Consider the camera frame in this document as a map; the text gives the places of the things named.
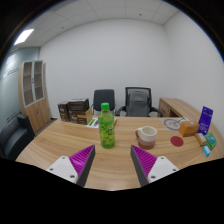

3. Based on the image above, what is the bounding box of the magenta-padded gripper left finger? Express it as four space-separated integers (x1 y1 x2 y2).
45 143 97 188

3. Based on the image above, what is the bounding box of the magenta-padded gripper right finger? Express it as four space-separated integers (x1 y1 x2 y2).
130 144 180 188

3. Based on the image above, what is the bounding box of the green drink bottle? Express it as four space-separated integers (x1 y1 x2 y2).
97 102 117 150

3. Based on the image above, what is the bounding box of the flat round red coaster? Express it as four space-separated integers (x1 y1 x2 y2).
170 135 185 148

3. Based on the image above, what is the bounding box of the white and pink mug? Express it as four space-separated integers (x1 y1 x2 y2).
134 125 158 150

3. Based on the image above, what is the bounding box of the paper with circle print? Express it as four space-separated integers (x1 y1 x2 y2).
162 116 189 132

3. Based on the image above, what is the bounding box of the orange-brown cardboard box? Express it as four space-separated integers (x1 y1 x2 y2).
178 120 200 138

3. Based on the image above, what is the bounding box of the small yellow box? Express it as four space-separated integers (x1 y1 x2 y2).
194 132 208 147

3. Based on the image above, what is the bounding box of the small blue packet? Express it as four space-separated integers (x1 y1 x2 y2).
202 145 212 158

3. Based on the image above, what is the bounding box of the green and white leaflet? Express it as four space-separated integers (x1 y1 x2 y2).
86 116 118 129

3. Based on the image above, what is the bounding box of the small dark cardboard box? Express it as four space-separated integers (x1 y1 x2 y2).
57 100 70 122

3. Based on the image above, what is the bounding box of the small green box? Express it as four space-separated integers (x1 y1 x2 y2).
204 131 218 151

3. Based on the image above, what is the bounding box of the black sofa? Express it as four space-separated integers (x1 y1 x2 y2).
0 113 36 160

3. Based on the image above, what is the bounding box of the wooden side desk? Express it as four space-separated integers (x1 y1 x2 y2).
157 97 201 123

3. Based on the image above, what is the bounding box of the wooden shelf cabinet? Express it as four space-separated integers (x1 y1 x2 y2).
18 59 52 134

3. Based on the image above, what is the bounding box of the purple stand-up pouch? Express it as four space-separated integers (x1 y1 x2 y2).
197 105 214 136

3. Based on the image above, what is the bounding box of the large dark cardboard box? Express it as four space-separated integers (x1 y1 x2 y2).
67 97 90 116

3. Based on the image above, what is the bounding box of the grey mesh office chair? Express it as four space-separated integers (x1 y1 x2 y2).
115 86 163 118

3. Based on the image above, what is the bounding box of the black office chair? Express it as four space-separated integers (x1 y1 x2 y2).
91 88 117 117

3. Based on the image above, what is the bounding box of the rectangular ceiling light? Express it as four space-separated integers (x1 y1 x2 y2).
13 28 35 46

